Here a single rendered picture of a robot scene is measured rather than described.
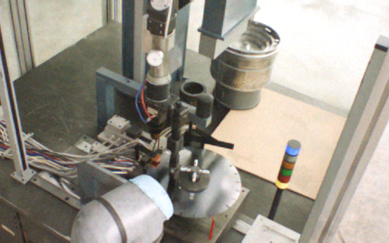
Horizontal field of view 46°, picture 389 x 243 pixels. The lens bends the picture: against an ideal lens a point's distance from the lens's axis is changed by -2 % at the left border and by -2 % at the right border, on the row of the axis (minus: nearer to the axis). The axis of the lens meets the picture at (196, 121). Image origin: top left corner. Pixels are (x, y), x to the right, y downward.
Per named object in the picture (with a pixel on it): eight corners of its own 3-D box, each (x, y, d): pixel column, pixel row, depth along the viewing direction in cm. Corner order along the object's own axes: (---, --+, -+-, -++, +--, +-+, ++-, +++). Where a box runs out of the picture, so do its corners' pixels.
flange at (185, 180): (214, 188, 161) (215, 183, 159) (183, 194, 157) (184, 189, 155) (203, 165, 168) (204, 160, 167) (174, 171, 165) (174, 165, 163)
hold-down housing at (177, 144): (185, 150, 155) (190, 101, 143) (176, 157, 152) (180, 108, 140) (173, 142, 158) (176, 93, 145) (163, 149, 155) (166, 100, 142)
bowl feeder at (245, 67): (275, 94, 241) (290, 32, 217) (251, 125, 219) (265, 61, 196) (222, 72, 251) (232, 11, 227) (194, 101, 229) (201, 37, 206)
